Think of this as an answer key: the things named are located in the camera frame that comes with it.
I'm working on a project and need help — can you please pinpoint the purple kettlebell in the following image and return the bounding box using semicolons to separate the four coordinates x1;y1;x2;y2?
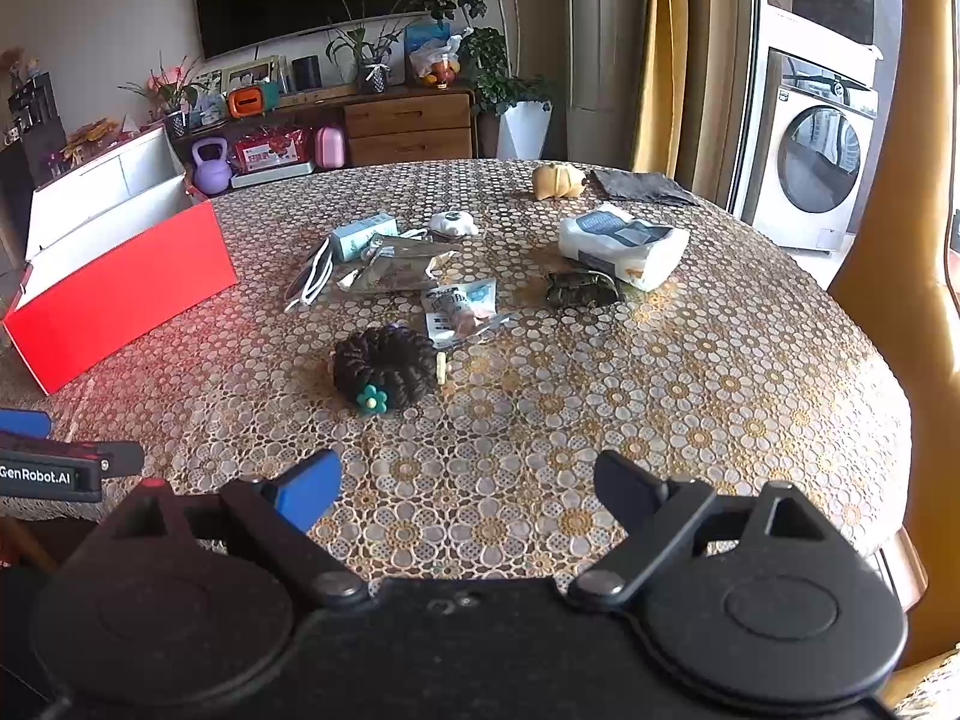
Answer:
190;136;235;196

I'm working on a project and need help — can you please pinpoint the red gift box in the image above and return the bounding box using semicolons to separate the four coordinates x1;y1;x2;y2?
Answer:
232;126;314;173

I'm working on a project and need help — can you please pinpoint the wooden sideboard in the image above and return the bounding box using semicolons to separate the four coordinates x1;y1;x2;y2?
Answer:
165;82;481;188

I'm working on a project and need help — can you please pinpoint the pink case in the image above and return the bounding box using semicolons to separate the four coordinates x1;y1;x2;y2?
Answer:
313;125;347;170

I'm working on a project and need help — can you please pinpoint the red cardboard box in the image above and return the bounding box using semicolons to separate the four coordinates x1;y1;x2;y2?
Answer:
4;126;239;396

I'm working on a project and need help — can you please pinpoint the brown flowered hair scrunchie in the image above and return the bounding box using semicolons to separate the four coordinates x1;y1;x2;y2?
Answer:
332;326;451;415

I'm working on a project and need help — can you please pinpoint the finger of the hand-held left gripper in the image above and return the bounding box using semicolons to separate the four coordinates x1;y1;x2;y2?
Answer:
0;409;53;437
0;433;145;477

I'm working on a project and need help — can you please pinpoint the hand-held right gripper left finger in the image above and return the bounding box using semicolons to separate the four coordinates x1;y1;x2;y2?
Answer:
90;448;372;610

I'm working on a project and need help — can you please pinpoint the green plant in dotted pot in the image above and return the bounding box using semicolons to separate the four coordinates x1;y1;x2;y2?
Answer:
326;0;421;95

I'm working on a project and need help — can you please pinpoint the dark snack packet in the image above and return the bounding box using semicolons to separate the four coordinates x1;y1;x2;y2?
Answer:
545;268;622;308

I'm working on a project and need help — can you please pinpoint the white cable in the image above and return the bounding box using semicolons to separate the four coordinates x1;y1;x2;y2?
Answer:
285;236;335;312

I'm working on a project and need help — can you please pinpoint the white tissue pack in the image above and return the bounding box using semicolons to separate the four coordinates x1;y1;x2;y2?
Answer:
559;202;691;292

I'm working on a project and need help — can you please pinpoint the clear plastic packet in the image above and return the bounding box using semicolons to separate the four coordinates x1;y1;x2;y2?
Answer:
420;277;515;350

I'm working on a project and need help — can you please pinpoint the white flat box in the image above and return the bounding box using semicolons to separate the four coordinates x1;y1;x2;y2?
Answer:
231;161;316;188

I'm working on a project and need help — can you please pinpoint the wooden tray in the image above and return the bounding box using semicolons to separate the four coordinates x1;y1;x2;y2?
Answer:
277;84;357;107

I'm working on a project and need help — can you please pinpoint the mustard yellow chair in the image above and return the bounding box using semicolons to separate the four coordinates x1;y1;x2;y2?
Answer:
829;0;960;668

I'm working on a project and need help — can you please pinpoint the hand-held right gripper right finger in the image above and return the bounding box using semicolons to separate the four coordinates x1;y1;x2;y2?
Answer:
566;450;848;608

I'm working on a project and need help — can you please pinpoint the white photo frame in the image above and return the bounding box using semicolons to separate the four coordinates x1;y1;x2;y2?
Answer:
221;56;282;95

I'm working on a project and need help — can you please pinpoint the blue box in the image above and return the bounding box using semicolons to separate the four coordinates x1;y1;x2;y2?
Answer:
405;21;452;76

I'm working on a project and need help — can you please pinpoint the white washing machine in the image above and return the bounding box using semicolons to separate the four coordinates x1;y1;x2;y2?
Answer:
750;7;878;252

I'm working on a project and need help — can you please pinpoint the yellow curtain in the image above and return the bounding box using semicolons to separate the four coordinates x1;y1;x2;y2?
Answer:
634;0;689;177

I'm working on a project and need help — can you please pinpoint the small teal carton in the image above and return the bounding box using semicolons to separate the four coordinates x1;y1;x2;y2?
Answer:
330;211;400;262

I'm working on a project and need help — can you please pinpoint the orange yellow packet pile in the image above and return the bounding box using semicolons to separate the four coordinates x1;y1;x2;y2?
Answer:
60;118;125;162

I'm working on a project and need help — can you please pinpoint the plastic bag of fruit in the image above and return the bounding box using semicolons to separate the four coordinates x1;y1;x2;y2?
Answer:
409;34;473;91

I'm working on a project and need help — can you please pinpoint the dark grey cloth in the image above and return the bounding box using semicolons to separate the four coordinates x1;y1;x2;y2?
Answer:
591;169;698;207

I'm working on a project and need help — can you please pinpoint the pink flowering potted plant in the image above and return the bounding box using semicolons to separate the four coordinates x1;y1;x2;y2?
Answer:
120;52;203;140

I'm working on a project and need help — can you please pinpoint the clear plastic bag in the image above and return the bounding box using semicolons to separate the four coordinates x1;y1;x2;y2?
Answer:
335;234;462;295

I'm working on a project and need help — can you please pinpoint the tan soft toy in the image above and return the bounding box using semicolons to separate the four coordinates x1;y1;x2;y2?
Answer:
532;162;587;200

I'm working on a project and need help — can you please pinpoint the tall plant in white planter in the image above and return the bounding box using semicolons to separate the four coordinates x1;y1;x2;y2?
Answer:
427;0;556;160

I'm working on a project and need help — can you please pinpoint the black cabinet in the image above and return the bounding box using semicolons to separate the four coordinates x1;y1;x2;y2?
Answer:
0;71;68;188

